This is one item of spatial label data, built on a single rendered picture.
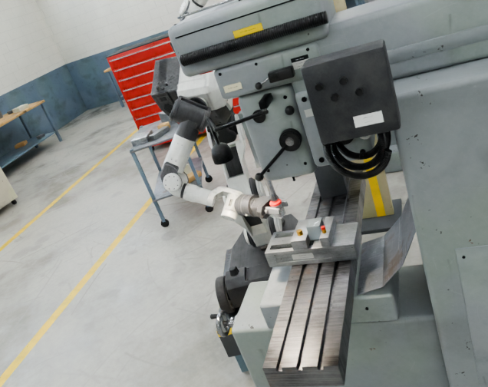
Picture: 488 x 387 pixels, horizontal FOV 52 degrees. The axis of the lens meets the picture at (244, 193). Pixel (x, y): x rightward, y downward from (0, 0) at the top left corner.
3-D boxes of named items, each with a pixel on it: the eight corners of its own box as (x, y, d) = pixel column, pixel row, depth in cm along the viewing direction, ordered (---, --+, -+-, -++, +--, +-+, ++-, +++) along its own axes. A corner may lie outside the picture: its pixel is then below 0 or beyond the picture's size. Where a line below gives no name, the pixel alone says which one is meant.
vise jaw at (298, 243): (292, 250, 188) (290, 241, 186) (301, 228, 200) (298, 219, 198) (308, 249, 185) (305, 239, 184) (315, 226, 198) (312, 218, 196)
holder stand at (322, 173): (321, 200, 231) (310, 161, 223) (321, 179, 250) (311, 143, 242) (347, 193, 228) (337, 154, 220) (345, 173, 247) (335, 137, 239)
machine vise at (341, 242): (269, 267, 195) (261, 245, 191) (278, 246, 208) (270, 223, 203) (358, 259, 181) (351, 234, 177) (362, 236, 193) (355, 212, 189)
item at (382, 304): (267, 330, 194) (258, 307, 189) (284, 275, 223) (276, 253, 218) (400, 322, 175) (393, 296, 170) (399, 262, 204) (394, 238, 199)
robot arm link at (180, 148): (151, 183, 204) (170, 133, 201) (161, 180, 217) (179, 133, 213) (176, 195, 203) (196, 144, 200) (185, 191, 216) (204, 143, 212)
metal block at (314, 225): (310, 240, 189) (305, 227, 186) (312, 231, 194) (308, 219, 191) (323, 239, 187) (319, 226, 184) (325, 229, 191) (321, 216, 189)
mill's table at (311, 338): (269, 387, 153) (261, 368, 149) (321, 191, 256) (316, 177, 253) (344, 385, 144) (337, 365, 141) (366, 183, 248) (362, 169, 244)
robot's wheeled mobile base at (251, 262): (235, 249, 318) (218, 204, 305) (314, 227, 310) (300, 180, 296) (230, 314, 261) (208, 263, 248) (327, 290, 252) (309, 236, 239)
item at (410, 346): (271, 430, 226) (227, 331, 202) (285, 374, 253) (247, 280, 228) (463, 433, 196) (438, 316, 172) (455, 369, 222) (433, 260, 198)
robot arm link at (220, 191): (243, 191, 205) (212, 183, 207) (237, 211, 203) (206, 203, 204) (244, 196, 211) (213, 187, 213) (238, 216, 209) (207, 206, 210)
